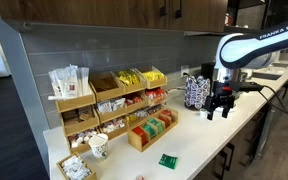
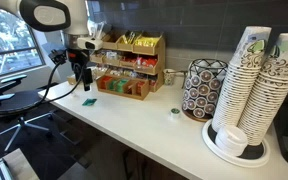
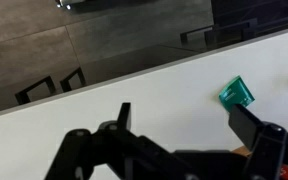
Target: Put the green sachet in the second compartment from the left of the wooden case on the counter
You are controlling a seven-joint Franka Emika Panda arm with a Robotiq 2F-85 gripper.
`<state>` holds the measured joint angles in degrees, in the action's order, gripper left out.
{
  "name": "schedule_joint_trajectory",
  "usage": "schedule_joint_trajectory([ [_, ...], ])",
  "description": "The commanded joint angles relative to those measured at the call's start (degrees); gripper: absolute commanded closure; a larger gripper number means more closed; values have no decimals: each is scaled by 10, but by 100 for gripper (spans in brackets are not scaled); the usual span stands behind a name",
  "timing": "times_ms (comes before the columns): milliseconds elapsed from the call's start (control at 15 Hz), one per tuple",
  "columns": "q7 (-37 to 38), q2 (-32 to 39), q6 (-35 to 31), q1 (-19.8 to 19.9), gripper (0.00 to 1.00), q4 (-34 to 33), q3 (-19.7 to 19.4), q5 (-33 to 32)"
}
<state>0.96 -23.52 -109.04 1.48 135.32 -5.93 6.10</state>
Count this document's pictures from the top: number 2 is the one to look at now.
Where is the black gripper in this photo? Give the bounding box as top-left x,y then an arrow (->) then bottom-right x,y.
67,49 -> 92,91

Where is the green sachet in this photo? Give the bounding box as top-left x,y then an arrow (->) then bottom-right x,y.
82,99 -> 97,106

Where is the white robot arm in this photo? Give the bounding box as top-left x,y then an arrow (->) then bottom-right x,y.
0,0 -> 95,91

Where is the wooden sachet case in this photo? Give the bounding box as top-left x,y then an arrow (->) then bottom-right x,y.
96,75 -> 149,100

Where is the wooden tiered organizer shelf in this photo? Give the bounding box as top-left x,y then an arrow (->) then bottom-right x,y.
90,29 -> 165,92

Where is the small patterned paper cup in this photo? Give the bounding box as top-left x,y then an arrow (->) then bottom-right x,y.
163,69 -> 175,85

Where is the black office chair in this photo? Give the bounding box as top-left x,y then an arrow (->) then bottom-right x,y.
0,75 -> 53,152

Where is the left paper cup stack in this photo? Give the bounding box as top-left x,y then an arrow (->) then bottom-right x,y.
212,26 -> 272,131

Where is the paper cup stack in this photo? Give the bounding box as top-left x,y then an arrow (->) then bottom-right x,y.
212,26 -> 272,131
238,33 -> 288,146

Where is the white lid stack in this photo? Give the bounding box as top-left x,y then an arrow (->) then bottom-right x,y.
215,125 -> 248,157

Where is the right paper cup stack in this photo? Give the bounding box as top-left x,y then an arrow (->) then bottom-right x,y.
238,33 -> 288,146

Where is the white round tray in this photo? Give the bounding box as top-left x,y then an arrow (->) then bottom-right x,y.
201,120 -> 271,168

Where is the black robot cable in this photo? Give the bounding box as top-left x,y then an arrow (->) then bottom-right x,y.
33,49 -> 85,108

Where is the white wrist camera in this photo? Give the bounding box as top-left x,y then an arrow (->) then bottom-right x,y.
77,37 -> 103,50

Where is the black wire pod holder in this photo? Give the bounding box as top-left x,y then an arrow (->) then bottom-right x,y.
181,58 -> 228,122

